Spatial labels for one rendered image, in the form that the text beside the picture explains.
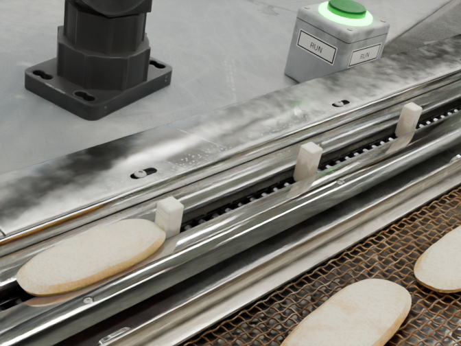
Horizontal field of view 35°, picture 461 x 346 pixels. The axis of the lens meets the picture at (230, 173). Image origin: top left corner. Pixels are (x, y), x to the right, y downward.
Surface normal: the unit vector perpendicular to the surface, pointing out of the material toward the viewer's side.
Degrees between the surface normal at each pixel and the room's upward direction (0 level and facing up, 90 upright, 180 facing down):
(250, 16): 0
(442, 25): 0
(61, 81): 0
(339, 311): 17
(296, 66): 90
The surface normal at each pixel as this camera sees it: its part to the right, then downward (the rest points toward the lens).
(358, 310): -0.06, -0.91
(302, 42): -0.72, 0.28
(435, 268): -0.22, -0.80
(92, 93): 0.17, -0.82
